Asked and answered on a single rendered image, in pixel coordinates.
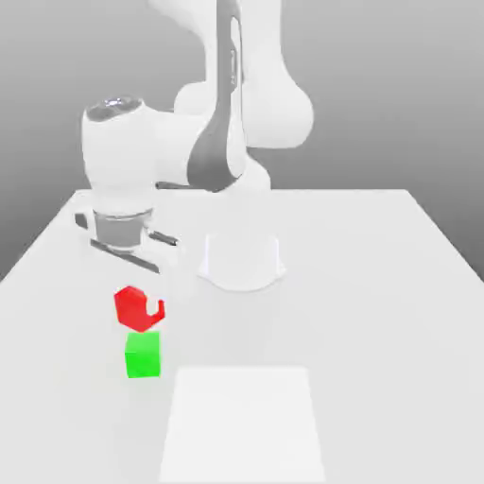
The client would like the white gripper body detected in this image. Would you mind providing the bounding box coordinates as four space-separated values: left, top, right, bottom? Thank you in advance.
89 237 163 292

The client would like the small green cube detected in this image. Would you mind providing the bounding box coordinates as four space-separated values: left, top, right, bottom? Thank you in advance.
124 331 162 379

